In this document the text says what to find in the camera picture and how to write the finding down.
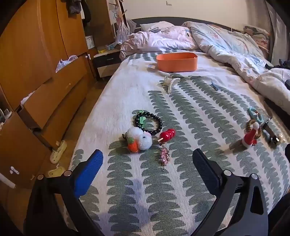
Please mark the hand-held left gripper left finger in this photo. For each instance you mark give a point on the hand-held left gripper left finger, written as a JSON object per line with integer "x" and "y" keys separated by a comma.
{"x": 89, "y": 172}

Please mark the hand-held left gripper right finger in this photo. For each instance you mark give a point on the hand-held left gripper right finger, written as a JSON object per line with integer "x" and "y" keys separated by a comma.
{"x": 204, "y": 169}

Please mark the green hair clip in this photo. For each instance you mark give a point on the green hair clip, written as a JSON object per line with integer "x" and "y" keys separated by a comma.
{"x": 142, "y": 120}

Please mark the orange plastic storage box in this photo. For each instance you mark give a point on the orange plastic storage box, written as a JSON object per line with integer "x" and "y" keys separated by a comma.
{"x": 176, "y": 63}

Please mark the cream slipper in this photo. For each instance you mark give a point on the cream slipper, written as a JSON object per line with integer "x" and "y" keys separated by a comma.
{"x": 57, "y": 152}
{"x": 55, "y": 172}

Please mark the pink crystal hairpin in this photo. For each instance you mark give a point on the pink crystal hairpin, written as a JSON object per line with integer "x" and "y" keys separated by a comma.
{"x": 165, "y": 156}

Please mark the red bead hair clip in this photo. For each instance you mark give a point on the red bead hair clip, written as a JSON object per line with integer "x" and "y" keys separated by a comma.
{"x": 167, "y": 135}

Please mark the red santa hat clip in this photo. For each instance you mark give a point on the red santa hat clip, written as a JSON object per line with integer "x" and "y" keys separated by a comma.
{"x": 249, "y": 137}

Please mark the wooden drawer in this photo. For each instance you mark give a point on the wooden drawer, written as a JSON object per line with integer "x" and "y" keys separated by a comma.
{"x": 56, "y": 90}
{"x": 65, "y": 115}

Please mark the leaf pattern bedspread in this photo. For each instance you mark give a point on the leaf pattern bedspread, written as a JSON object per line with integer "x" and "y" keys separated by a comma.
{"x": 181, "y": 109}

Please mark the small blue hair clip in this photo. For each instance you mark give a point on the small blue hair clip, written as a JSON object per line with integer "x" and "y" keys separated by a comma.
{"x": 214, "y": 86}

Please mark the pearl hair clip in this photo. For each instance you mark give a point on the pearl hair clip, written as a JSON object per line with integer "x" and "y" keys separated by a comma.
{"x": 170, "y": 87}

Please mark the white garlic bulb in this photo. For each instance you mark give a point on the white garlic bulb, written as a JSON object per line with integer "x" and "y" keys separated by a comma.
{"x": 166, "y": 80}

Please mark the white plastic bag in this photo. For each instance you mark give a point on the white plastic bag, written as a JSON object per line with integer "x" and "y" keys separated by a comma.
{"x": 64, "y": 63}

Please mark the dark front nightstand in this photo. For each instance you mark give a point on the dark front nightstand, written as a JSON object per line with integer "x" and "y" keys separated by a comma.
{"x": 106, "y": 61}

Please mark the cream printed duvet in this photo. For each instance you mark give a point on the cream printed duvet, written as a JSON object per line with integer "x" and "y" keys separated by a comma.
{"x": 226, "y": 45}

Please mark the white paper bag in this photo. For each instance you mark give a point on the white paper bag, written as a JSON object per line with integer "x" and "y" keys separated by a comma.
{"x": 90, "y": 42}

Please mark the wooden wardrobe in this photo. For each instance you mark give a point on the wooden wardrobe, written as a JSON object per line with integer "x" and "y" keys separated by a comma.
{"x": 29, "y": 45}

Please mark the patterned pillow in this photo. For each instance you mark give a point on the patterned pillow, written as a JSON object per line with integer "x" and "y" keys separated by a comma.
{"x": 258, "y": 36}

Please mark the clear plastic bag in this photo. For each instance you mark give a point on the clear plastic bag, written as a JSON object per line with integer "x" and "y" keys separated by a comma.
{"x": 123, "y": 31}

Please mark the dark bed headboard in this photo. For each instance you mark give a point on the dark bed headboard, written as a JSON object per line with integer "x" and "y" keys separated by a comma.
{"x": 181, "y": 20}

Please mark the white pillow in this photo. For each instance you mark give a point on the white pillow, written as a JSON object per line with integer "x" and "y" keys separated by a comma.
{"x": 156, "y": 25}

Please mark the wooden coat stand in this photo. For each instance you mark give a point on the wooden coat stand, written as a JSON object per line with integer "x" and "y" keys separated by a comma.
{"x": 115, "y": 13}

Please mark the dark hanging clothes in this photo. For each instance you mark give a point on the dark hanging clothes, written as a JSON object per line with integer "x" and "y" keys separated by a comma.
{"x": 77, "y": 6}

